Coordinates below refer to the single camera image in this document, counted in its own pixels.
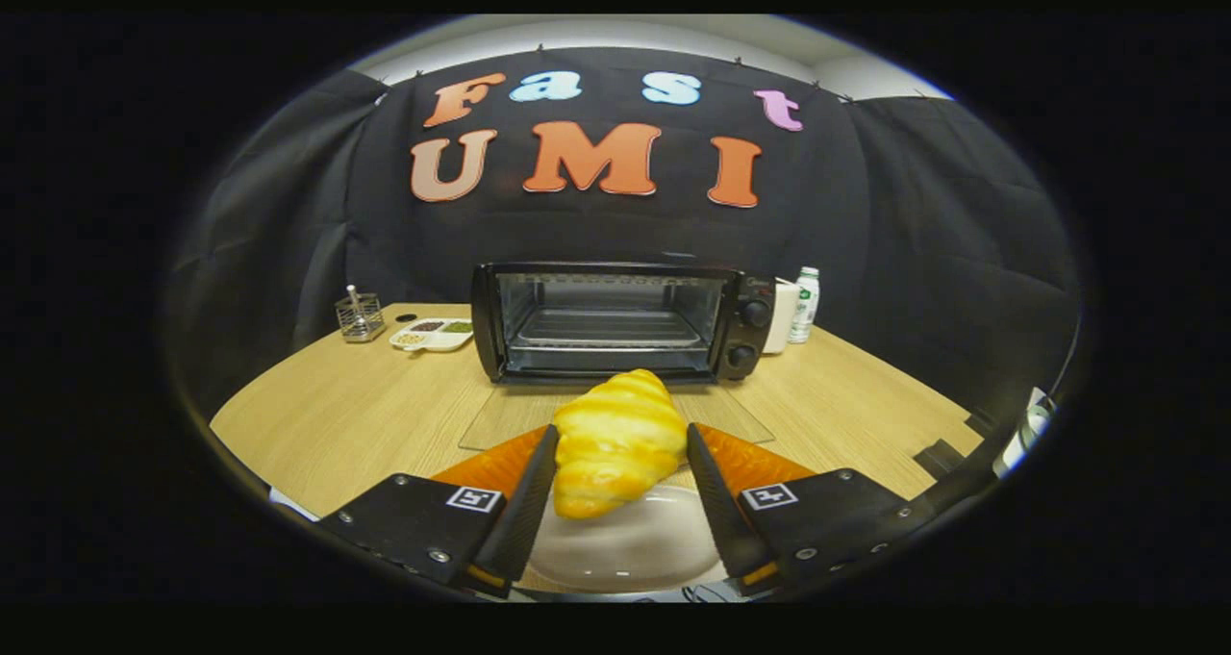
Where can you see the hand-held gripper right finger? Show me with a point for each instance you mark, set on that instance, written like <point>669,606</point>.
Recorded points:
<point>716,511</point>

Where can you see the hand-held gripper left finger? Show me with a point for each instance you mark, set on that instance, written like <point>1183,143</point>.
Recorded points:
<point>527,511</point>

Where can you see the yellow croissant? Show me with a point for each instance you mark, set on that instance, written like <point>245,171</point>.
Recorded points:
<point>615,443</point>

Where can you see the black toaster oven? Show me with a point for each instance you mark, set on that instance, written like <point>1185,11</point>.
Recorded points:
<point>750,318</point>

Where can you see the white oval plate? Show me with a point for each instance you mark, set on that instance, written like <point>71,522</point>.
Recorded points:
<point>625,549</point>

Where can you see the white divided snack dish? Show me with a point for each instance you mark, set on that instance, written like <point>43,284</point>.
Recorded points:
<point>433,336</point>

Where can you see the white countertop appliance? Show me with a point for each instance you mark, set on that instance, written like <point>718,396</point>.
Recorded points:
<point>781,318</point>

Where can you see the white bottle with green label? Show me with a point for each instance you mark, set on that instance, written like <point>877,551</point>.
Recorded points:
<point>804,309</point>

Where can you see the white paper sheet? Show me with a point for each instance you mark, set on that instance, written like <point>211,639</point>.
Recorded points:
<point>288,503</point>

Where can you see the black backdrop cloth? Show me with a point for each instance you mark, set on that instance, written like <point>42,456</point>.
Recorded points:
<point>596,232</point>

